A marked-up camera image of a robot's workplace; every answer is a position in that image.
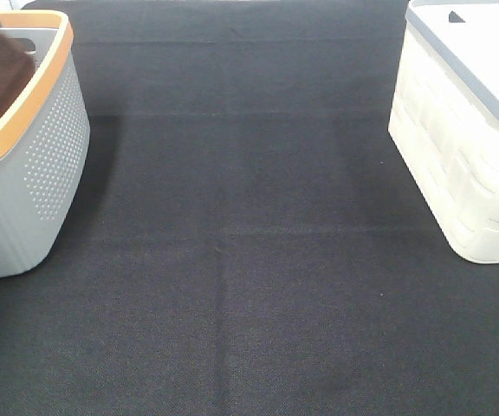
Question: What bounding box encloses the grey perforated laundry basket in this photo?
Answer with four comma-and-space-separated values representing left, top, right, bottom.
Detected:
0, 10, 90, 278

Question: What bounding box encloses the black fabric table cover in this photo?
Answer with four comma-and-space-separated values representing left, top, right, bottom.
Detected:
0, 1, 499, 415

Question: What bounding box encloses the white woven-pattern storage basket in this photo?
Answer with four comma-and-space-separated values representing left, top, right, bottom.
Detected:
388, 1, 499, 263

